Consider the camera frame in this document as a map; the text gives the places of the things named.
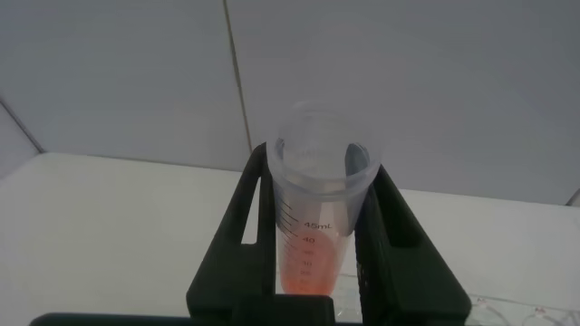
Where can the test tube with red pigment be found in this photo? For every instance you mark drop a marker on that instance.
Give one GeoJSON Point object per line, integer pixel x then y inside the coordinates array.
{"type": "Point", "coordinates": [312, 253]}

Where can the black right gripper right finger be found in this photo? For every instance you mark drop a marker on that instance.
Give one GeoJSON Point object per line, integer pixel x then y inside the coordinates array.
{"type": "Point", "coordinates": [408, 290]}

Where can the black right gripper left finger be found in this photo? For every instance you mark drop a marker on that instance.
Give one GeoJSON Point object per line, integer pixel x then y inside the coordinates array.
{"type": "Point", "coordinates": [226, 276]}

